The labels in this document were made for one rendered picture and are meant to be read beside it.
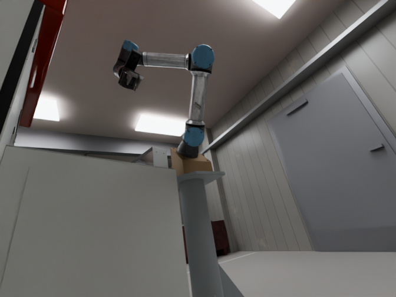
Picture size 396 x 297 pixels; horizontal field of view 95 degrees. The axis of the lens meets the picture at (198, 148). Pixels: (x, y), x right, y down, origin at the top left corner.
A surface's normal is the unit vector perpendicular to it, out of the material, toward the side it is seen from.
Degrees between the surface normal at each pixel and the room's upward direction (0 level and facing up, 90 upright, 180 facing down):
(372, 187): 90
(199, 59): 123
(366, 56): 90
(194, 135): 137
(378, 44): 90
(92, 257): 90
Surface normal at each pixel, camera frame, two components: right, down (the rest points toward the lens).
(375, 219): -0.86, -0.08
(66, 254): 0.69, -0.40
